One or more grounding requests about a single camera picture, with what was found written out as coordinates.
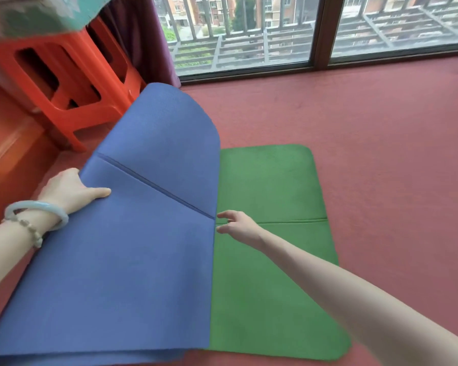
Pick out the person's right hand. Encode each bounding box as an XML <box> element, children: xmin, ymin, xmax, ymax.
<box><xmin>216</xmin><ymin>210</ymin><xmax>268</xmax><ymax>251</ymax></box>

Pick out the person's left hand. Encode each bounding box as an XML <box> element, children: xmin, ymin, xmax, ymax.
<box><xmin>37</xmin><ymin>168</ymin><xmax>112</xmax><ymax>216</ymax></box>

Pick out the blue and green folding mat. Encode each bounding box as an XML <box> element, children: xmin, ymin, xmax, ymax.
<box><xmin>0</xmin><ymin>82</ymin><xmax>353</xmax><ymax>366</ymax></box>

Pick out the person's right forearm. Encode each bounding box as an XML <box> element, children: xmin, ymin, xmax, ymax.
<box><xmin>259</xmin><ymin>228</ymin><xmax>458</xmax><ymax>366</ymax></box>

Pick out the person's left forearm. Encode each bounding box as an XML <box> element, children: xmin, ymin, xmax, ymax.
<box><xmin>0</xmin><ymin>204</ymin><xmax>63</xmax><ymax>299</ymax></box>

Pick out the pale jade bangle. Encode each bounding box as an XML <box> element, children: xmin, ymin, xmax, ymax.
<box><xmin>4</xmin><ymin>200</ymin><xmax>69</xmax><ymax>231</ymax></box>

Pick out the orange plastic stool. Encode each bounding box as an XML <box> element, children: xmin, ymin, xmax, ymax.
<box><xmin>0</xmin><ymin>16</ymin><xmax>148</xmax><ymax>153</ymax></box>

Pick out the dark purple curtain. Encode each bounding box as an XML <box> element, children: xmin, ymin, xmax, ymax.
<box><xmin>87</xmin><ymin>0</ymin><xmax>182</xmax><ymax>89</ymax></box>

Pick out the grey balcony railing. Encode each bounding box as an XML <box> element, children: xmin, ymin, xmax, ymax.
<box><xmin>153</xmin><ymin>0</ymin><xmax>458</xmax><ymax>71</ymax></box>

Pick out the teal patterned cloth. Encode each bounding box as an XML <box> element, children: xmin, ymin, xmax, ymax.
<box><xmin>0</xmin><ymin>0</ymin><xmax>117</xmax><ymax>41</ymax></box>

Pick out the beige beaded bracelet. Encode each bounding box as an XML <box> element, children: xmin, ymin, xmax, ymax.
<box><xmin>2</xmin><ymin>217</ymin><xmax>45</xmax><ymax>249</ymax></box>

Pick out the brown window frame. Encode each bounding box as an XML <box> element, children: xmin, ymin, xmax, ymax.
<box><xmin>176</xmin><ymin>0</ymin><xmax>458</xmax><ymax>83</ymax></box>

